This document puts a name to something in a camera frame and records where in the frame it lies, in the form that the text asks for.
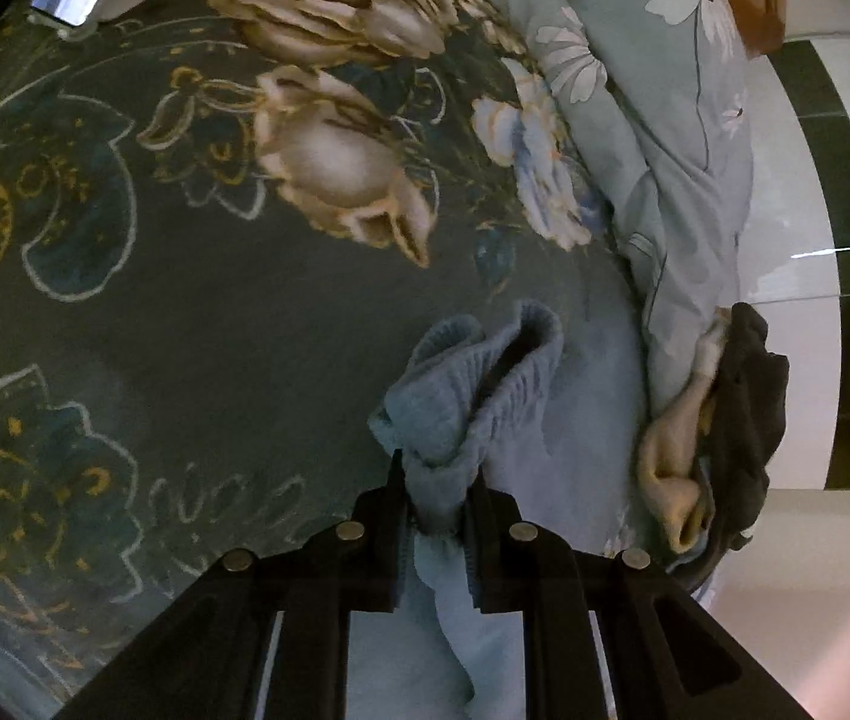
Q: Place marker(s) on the light blue pants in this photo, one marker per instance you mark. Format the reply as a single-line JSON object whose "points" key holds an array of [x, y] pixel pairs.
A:
{"points": [[470, 405]]}

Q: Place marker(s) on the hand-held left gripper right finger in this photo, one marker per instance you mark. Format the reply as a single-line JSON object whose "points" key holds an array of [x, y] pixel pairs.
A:
{"points": [[486, 540]]}

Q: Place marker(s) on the cream cloth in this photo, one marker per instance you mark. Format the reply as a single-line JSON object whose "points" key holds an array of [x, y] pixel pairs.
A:
{"points": [[676, 465]]}

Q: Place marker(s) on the dark floral blanket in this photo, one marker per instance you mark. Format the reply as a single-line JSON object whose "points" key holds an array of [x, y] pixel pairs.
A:
{"points": [[192, 255]]}

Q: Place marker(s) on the dark grey garment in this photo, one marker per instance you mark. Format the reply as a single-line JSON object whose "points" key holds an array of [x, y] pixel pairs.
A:
{"points": [[747, 435]]}

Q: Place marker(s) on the daisy print quilt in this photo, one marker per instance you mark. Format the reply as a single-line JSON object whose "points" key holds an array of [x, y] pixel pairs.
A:
{"points": [[665, 127]]}

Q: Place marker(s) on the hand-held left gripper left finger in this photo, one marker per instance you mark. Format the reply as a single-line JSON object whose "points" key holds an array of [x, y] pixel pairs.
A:
{"points": [[387, 540]]}

